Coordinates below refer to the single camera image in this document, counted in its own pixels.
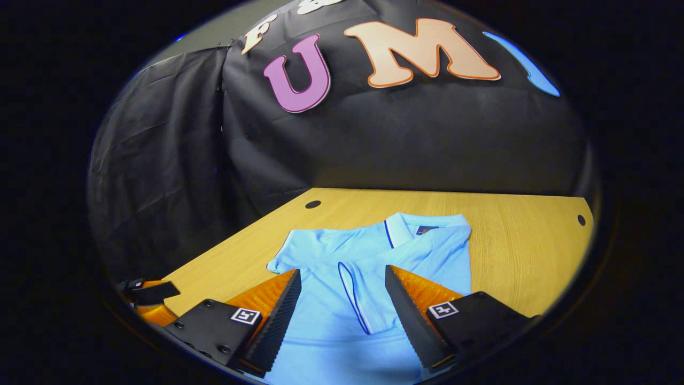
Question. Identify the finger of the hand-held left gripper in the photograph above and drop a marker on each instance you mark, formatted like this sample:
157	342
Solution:
152	293

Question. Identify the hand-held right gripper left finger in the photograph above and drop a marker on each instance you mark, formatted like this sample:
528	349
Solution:
275	331

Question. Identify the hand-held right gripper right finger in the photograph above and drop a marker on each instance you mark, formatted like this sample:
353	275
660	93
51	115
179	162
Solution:
411	321

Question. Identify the light blue polo T-shirt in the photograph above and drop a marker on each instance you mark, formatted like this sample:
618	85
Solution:
320	251

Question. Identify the black backdrop cloth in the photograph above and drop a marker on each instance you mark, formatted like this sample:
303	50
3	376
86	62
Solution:
401	139

